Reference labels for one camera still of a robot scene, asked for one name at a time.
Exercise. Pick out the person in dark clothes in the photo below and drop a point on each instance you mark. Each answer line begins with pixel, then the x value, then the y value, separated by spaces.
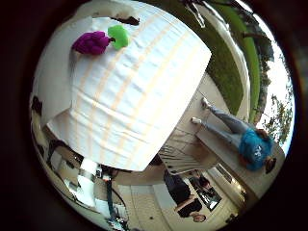
pixel 179 192

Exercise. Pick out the white striped tablecloth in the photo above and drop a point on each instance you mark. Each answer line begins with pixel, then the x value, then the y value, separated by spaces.
pixel 134 96

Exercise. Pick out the person in blue shirt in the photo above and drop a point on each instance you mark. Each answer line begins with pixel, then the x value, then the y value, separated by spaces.
pixel 253 147

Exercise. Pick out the purple grape plush toy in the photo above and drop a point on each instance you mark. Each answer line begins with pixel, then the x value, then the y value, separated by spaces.
pixel 91 42

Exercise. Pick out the metal railing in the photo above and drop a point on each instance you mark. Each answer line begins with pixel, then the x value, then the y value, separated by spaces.
pixel 179 160

